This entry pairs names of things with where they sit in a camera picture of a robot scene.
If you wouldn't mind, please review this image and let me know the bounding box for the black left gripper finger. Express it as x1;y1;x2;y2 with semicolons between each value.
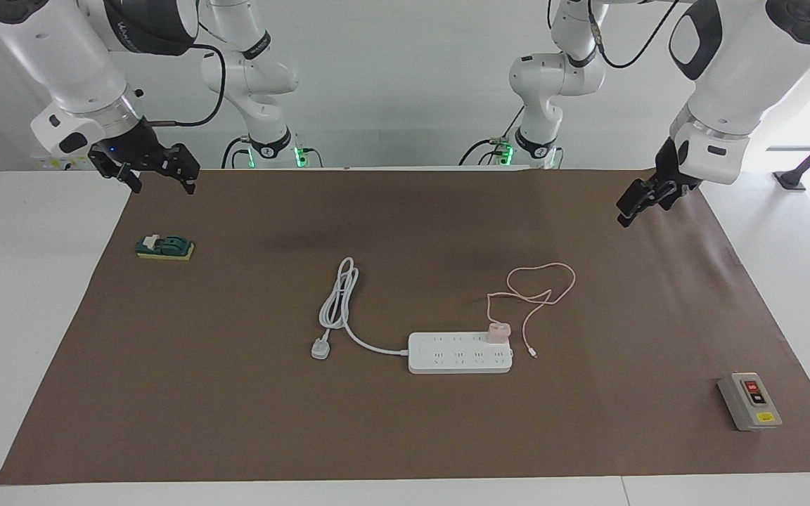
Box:
650;181;680;212
616;180;652;228

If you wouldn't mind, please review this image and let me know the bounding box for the pink charging cable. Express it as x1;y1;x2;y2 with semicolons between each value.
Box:
485;262;577;360

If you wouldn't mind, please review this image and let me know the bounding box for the white power strip with cord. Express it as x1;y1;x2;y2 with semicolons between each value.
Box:
310;257;514;375

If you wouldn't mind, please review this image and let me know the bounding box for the brown table mat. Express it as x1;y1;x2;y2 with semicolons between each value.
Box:
0;167;810;486

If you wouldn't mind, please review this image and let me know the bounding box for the black right base cable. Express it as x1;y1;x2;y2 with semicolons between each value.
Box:
221;136;255;170

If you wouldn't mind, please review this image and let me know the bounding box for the black base cable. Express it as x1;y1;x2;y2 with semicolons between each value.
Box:
458;105;527;167
221;136;255;170

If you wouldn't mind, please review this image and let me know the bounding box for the white wall socket box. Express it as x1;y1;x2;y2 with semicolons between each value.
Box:
31;153;94;171

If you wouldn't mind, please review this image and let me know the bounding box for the green knife switch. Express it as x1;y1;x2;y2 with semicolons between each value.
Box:
135;234;195;262

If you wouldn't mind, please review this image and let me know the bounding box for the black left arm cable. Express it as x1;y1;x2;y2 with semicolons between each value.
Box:
586;0;810;70

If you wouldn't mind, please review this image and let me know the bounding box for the black left base cable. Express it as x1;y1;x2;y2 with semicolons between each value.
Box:
458;105;527;167

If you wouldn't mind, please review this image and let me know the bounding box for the grey on-off switch box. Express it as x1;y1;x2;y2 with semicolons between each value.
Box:
717;372;783;432

